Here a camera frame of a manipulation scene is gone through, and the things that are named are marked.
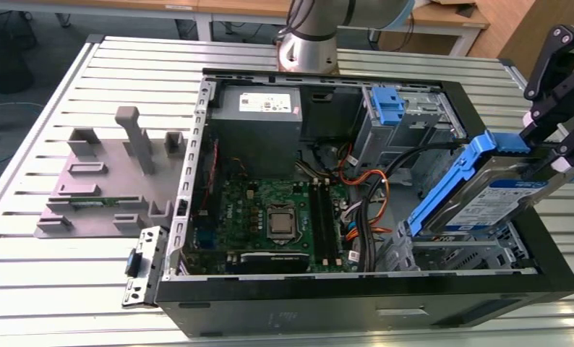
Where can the hard disk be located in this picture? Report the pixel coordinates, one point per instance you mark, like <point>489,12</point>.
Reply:
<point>489,202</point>

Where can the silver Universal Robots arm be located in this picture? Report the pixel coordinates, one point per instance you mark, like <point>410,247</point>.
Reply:
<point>310,54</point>

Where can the metal disk bay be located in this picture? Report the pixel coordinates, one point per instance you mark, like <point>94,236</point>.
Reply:
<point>460,245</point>

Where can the wooden cabinet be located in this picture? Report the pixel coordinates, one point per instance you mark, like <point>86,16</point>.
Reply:
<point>518,21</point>

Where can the wooden desk with white legs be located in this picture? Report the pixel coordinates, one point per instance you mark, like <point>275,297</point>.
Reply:
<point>446,21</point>
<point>122,4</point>

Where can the blue plastic drive latch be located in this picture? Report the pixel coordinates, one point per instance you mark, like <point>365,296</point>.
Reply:
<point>387,105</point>

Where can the metal optical drive cage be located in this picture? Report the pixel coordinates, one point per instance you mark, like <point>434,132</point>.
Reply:
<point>393,141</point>

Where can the black RAM slot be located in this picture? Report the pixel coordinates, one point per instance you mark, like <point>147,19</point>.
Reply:
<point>318,217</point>
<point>329,217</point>

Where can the black CPU socket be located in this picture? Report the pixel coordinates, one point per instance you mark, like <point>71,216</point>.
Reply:
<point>282,206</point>

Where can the silver CPU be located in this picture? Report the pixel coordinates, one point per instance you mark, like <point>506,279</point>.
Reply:
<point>282,223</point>

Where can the grey power supply unit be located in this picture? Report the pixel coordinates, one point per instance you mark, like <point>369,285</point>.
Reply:
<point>258,144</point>

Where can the black open PC case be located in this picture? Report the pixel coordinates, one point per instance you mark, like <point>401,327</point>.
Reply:
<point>315,307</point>

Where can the black graphics card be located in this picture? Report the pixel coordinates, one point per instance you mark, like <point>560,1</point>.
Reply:
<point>273,262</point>

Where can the green motherboard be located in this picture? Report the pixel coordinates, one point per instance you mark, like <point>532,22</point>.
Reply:
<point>238,217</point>

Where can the blue VGA port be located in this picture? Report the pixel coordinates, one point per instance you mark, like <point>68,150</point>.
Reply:
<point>132,264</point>

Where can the grey parts rack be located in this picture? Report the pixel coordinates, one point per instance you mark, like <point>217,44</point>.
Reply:
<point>108,177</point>

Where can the green RAM stick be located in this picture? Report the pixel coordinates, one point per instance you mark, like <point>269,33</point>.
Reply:
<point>94,203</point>

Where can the black bin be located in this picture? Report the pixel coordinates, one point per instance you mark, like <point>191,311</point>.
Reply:
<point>7,68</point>

